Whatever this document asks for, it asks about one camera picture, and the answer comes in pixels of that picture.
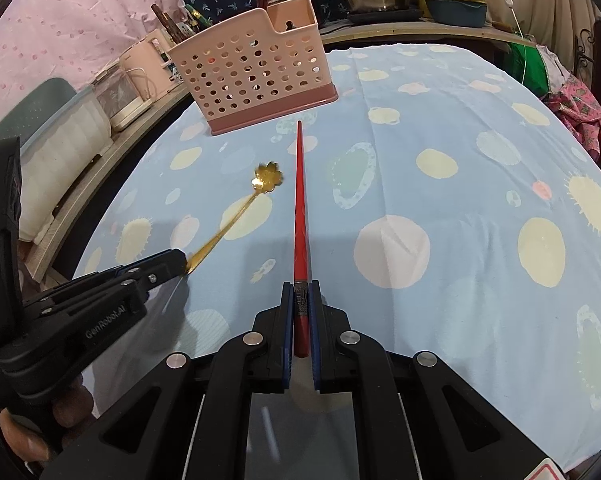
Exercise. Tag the grey-green chair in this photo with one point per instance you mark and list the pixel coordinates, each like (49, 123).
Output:
(50, 97)

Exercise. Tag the pink dotted curtain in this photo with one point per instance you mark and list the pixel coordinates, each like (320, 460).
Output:
(80, 10)

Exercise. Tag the clear jar appliance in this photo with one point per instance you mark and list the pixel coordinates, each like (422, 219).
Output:
(120, 100)

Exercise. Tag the bright red chopstick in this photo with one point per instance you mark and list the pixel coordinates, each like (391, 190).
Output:
(299, 220)

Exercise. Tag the green cloth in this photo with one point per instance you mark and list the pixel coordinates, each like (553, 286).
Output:
(528, 67)

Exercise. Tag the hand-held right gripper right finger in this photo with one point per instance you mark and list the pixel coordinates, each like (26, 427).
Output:
(316, 325)

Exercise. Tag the pink kitchen appliance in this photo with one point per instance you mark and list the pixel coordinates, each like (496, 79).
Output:
(143, 65)

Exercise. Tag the person's left hand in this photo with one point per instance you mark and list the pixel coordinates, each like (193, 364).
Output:
(73, 402)

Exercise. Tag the gold flower spoon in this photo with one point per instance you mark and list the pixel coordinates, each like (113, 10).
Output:
(268, 177)

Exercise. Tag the black induction cooker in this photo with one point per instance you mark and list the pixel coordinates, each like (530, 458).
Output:
(385, 15)

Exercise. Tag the pink floral cloth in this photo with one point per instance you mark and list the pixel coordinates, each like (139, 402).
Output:
(585, 115)

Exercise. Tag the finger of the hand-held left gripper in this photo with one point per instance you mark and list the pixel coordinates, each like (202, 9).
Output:
(130, 267)
(110, 320)

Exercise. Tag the light blue printed tablecloth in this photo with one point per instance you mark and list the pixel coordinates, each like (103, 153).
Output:
(455, 270)

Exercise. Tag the pink perforated utensil basket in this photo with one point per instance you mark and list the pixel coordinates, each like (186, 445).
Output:
(255, 70)

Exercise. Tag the cluster of background utensils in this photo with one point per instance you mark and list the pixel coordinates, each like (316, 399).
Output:
(175, 22)

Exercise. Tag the white plastic storage box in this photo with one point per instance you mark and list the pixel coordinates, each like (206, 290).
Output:
(65, 160)

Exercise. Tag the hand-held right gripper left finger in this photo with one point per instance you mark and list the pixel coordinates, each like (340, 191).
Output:
(286, 325)

